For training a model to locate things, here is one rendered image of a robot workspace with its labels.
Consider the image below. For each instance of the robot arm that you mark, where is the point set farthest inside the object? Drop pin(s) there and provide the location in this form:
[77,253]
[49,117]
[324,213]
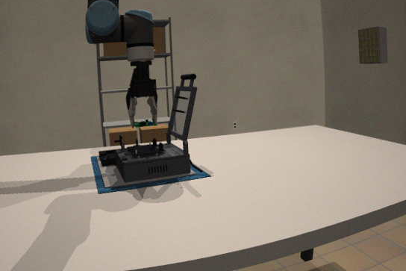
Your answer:
[135,28]

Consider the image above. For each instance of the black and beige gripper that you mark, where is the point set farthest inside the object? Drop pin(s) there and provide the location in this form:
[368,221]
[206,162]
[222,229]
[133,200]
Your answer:
[144,88]

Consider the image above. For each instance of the green circuit board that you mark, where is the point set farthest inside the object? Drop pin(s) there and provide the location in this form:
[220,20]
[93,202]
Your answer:
[144,123]

